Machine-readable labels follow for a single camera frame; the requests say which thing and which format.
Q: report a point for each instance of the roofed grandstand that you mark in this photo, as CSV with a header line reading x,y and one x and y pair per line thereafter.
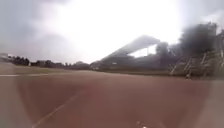
x,y
133,55

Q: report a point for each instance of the red running track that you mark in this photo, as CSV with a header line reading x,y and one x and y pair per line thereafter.
x,y
126,103

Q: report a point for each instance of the row of distant trees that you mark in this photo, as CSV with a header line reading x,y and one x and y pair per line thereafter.
x,y
43,63

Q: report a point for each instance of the white lane lines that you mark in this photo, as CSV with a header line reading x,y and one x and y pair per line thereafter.
x,y
56,111

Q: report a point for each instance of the grass strip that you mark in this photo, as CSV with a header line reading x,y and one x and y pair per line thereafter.
x,y
33,69

